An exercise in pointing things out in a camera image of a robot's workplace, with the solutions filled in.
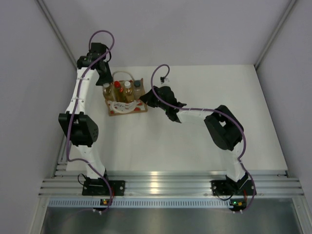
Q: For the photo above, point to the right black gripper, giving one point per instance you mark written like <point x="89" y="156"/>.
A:
<point x="148" y="98"/>

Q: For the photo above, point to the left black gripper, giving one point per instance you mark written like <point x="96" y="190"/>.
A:
<point x="108" y="78"/>

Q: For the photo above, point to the white cap amber bottle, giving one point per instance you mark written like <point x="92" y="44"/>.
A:
<point x="107" y="92"/>
<point x="128" y="92"/>

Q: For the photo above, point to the burlap watermelon canvas bag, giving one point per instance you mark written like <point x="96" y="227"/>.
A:
<point x="122" y="108"/>

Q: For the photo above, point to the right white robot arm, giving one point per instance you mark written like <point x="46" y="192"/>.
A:
<point x="225" y="130"/>

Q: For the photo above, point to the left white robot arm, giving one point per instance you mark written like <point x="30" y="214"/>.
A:
<point x="80" y="130"/>

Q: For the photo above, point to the grey cap clear jar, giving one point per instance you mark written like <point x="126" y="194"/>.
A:
<point x="137" y="89"/>

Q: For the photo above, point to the red cap yellow bottle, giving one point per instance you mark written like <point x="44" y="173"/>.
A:
<point x="118" y="92"/>

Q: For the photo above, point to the left aluminium frame post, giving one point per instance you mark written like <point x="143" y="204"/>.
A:
<point x="56" y="31"/>

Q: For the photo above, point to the aluminium frame post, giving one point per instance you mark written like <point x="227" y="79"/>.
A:
<point x="56" y="31"/>
<point x="291" y="4"/>

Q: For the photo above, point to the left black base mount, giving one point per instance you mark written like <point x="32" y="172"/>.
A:
<point x="97" y="187"/>

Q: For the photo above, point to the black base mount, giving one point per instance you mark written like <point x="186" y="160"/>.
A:
<point x="97" y="187"/>
<point x="219" y="187"/>

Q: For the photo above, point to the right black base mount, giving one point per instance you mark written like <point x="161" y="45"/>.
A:
<point x="219" y="187"/>

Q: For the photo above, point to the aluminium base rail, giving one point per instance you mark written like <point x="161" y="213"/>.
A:
<point x="173" y="184"/>

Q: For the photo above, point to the right aluminium frame post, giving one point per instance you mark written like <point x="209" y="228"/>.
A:
<point x="291" y="4"/>

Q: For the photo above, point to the white slotted cable duct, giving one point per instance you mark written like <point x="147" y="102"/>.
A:
<point x="143" y="203"/>

